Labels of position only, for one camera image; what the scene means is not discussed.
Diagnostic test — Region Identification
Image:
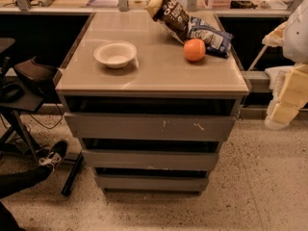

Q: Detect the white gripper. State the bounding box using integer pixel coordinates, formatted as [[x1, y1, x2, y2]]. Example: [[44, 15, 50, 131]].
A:
[[262, 22, 308, 130]]

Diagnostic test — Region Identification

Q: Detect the grey drawer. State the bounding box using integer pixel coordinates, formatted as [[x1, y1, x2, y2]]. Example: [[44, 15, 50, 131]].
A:
[[82, 149, 218, 170], [64, 113, 235, 141], [94, 175, 209, 192]]

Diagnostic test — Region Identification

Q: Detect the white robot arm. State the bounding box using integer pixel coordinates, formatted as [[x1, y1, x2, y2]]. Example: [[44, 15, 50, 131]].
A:
[[262, 0, 308, 130]]

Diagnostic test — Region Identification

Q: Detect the grey drawer cabinet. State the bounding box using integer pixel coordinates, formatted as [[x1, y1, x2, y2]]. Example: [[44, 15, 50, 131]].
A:
[[57, 11, 249, 180]]

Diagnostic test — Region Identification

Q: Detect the grey bottom drawer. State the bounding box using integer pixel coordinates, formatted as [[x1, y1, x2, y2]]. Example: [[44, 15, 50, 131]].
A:
[[94, 175, 209, 192]]

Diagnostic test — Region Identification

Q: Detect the grey top drawer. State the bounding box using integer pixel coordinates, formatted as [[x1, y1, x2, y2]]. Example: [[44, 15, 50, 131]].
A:
[[64, 113, 235, 141]]

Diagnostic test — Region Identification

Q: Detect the blue white snack bag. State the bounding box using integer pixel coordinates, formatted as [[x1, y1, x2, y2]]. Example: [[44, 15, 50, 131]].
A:
[[187, 16, 233, 59]]

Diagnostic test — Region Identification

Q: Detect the orange fruit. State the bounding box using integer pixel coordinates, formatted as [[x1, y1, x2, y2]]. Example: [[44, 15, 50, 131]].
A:
[[184, 38, 206, 62]]

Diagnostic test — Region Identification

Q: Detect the brown snack bag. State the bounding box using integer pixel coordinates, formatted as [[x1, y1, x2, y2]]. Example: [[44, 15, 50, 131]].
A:
[[145, 0, 190, 43]]

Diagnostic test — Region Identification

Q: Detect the white paper bowl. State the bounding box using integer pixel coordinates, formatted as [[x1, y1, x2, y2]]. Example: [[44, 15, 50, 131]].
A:
[[93, 41, 137, 69]]

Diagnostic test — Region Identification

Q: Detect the black sneaker with white laces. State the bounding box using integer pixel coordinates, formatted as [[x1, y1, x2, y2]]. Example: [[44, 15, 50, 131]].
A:
[[38, 140, 68, 171]]

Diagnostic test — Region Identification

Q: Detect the black VR headset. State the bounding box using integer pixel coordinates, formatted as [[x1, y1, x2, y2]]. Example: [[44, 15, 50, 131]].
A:
[[13, 57, 58, 97]]

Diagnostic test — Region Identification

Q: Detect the black trouser leg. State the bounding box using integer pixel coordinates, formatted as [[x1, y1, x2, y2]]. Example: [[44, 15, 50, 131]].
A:
[[0, 167, 52, 231]]

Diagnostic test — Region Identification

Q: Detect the white dustpan with handle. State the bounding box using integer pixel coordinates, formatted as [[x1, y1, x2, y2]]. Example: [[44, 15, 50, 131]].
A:
[[244, 45, 292, 92]]

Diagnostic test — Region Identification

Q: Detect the black cable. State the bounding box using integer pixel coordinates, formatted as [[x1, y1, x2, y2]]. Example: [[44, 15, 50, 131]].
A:
[[28, 66, 65, 131]]

